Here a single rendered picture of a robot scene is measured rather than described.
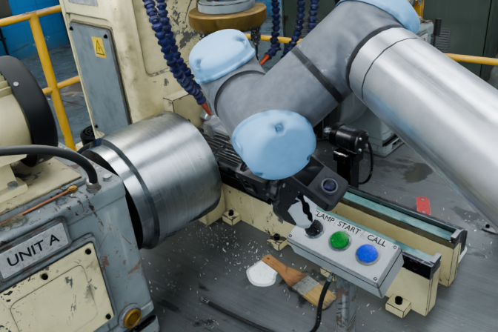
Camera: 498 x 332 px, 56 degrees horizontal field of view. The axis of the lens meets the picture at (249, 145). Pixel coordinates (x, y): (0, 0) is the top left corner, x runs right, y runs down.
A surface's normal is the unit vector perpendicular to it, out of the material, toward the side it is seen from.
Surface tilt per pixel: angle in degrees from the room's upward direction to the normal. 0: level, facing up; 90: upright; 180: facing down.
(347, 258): 23
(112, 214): 90
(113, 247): 90
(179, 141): 39
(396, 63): 45
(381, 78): 64
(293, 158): 101
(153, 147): 32
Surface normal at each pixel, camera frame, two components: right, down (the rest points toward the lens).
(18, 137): 0.72, 0.41
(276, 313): -0.08, -0.88
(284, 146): 0.34, 0.57
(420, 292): -0.70, 0.38
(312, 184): 0.03, -0.47
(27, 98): 0.58, -0.20
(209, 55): -0.35, -0.66
